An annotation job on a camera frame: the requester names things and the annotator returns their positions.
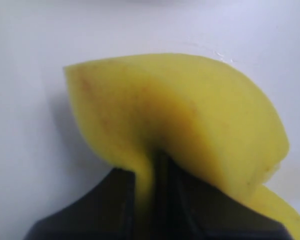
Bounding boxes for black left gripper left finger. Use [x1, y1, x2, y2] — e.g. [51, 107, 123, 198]
[25, 168, 135, 240]

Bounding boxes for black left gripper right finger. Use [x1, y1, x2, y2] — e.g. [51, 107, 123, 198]
[153, 153, 292, 240]

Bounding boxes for yellow sponge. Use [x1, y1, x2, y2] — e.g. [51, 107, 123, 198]
[63, 53, 300, 240]

